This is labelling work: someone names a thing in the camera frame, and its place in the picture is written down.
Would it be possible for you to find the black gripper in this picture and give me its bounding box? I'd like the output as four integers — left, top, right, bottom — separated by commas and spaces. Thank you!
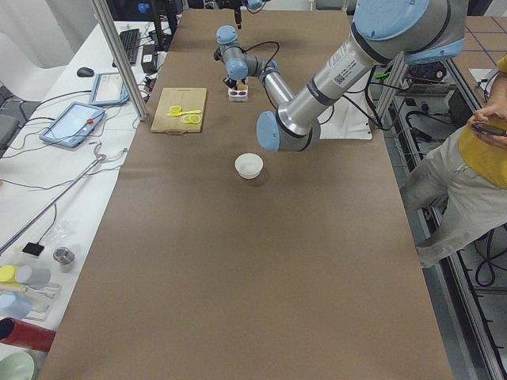
223, 6, 242, 89

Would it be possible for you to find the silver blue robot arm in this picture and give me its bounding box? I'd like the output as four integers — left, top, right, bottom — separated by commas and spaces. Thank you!
214, 0, 468, 151

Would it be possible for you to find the clear plastic egg box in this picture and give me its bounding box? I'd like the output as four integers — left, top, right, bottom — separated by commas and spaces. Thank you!
227, 81, 249, 102

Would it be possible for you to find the wooden cutting board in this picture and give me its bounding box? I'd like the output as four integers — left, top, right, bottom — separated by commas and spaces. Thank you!
151, 87, 207, 134

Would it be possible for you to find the black power adapter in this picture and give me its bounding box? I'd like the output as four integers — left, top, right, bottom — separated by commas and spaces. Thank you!
141, 44, 158, 74

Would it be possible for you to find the black keyboard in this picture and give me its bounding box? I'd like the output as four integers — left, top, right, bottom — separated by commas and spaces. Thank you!
119, 28, 140, 66

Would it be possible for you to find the yellow plastic knife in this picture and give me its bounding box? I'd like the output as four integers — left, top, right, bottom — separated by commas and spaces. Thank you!
178, 109, 202, 116

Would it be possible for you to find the blue teach pendant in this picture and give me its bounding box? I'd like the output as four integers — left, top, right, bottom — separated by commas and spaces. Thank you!
40, 102, 105, 148
89, 72, 129, 106

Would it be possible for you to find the white bowl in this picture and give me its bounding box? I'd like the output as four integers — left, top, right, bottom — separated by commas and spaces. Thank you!
234, 153, 264, 180

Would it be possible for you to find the black computer mouse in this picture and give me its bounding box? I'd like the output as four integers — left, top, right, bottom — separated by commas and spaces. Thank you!
76, 66, 94, 78

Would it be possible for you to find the metal rod stand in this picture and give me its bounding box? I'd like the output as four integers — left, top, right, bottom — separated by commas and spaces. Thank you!
1, 142, 128, 254

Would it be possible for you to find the person in yellow shirt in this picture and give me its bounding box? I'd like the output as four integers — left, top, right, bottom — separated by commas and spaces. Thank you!
400, 58, 506, 268

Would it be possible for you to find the metal cylinder cup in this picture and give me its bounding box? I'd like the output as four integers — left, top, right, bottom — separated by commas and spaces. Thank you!
52, 247, 75, 273

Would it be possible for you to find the black square pad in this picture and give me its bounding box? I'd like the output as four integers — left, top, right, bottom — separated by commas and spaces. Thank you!
21, 242, 44, 257

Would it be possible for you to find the grey cup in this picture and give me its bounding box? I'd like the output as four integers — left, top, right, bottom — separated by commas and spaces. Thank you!
15, 265, 51, 289

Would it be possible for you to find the yellow cup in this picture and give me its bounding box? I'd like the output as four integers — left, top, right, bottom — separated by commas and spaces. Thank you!
0, 265, 18, 283

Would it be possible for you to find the light blue cup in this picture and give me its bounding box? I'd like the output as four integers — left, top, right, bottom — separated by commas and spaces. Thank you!
0, 292, 32, 319

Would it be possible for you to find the red cylinder bottle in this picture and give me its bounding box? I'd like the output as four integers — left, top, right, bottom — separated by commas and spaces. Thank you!
1, 317, 56, 352

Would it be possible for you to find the green bowl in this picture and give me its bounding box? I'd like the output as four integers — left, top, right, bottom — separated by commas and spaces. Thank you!
1, 352, 36, 380

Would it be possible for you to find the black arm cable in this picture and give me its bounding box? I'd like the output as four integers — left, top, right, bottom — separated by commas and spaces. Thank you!
237, 40, 280, 80

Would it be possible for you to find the aluminium frame post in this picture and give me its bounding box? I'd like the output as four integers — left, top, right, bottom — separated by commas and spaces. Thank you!
90, 0, 147, 121

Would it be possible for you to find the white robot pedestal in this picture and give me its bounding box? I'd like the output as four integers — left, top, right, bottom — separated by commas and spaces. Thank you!
318, 93, 372, 140

